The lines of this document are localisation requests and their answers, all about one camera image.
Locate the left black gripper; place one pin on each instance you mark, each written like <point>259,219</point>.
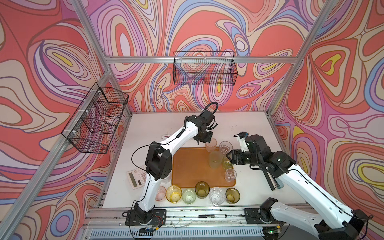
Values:
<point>208,140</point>

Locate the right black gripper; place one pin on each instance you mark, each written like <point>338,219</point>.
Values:
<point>235,155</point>

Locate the light green ribbed glass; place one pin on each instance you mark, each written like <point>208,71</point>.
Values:
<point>226,163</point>

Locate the clear ribbed glass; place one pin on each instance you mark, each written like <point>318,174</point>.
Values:
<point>225,147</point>

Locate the frosted pink tumbler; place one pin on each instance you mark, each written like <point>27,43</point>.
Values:
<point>211,146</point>

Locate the frosted pale green tumbler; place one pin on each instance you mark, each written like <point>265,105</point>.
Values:
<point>215,159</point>

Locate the small clear glass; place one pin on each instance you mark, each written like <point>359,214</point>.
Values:
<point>230,175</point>

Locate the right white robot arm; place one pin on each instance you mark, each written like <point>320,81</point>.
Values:
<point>333,220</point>

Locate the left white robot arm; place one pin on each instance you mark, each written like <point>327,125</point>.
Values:
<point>159,160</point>

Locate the orange rectangular tray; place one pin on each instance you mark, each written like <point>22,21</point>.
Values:
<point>192,165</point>

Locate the dark olive glass on tray edge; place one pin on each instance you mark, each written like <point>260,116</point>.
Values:
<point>202,189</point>

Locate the olive glass front right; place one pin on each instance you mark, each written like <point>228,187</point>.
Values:
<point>232,195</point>

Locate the clear stemmed glass front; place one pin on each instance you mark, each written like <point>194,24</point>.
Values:
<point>217,196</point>

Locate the light green glass front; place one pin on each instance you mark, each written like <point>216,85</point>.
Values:
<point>189,196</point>

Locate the yellow glass front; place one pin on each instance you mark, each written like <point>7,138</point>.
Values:
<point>174,194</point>

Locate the pink glass front left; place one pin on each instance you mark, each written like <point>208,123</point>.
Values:
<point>161,193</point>

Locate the pink white calculator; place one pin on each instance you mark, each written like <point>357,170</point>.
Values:
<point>137,177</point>

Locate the black pen on rail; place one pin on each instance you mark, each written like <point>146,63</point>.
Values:
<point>213,216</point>

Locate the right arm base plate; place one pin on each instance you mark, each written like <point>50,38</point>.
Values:
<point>257,216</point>

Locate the back black wire basket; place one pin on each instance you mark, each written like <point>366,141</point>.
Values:
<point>204,68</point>

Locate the black wire basket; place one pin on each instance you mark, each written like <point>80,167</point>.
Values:
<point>100,114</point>
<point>204,68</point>

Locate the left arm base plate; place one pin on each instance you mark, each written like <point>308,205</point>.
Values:
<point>156,217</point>

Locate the left black wire basket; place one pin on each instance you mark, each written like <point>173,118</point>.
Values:
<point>100,114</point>

